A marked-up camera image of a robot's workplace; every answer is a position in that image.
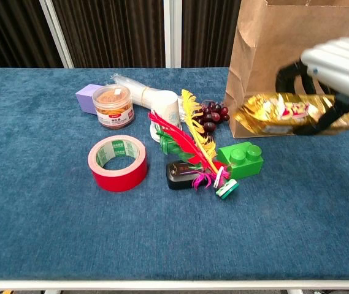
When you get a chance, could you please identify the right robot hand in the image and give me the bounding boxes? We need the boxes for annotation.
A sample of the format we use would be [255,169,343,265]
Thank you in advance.
[275,37,349,136]

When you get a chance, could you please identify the yellow snack packet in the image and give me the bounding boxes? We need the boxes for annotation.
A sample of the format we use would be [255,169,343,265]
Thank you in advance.
[233,92,349,137]

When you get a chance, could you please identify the green toy brick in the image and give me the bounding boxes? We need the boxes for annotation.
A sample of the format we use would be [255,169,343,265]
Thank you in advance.
[217,141,264,181]

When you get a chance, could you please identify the red yellow feather toy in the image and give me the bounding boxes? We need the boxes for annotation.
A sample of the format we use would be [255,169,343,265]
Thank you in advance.
[148,89,240,200]

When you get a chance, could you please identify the brown paper carrier bag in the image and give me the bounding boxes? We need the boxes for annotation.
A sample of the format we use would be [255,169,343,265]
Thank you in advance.
[224,0,349,138]

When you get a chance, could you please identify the white paper cup stack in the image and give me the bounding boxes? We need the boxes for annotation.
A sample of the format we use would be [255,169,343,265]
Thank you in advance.
[148,90,182,143]

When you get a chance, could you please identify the black pleated curtain panel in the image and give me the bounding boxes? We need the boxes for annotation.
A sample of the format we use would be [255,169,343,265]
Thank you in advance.
[182,0,242,69]
[53,0,166,69]
[0,0,63,76]

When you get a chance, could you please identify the dark red grape bunch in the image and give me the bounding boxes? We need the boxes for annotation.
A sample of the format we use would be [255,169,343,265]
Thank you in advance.
[192,100,231,134]

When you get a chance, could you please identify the black car key fob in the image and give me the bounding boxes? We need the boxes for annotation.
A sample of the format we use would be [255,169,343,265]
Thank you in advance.
[166,160,207,190]

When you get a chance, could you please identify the bundle of clear straws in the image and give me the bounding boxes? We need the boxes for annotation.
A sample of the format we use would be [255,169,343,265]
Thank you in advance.
[110,72,196,111]

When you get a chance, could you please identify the clear jar of rubber bands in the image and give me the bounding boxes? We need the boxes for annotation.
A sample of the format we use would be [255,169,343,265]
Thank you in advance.
[91,85,135,130]

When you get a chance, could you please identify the red tape roll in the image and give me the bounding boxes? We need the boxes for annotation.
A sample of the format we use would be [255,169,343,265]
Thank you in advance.
[87,135,148,193]

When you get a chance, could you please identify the purple cube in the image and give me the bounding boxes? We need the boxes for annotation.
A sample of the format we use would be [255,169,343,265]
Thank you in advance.
[75,83,104,115]

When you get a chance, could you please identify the blue table cover cloth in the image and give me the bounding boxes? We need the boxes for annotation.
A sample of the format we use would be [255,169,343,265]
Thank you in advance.
[0,67,349,281]

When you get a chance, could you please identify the white partition post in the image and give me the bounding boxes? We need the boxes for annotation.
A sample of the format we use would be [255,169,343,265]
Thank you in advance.
[39,0,74,69]
[163,0,183,69]

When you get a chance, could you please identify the white table frame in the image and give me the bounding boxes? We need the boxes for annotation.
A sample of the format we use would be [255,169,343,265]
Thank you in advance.
[0,279,349,291]

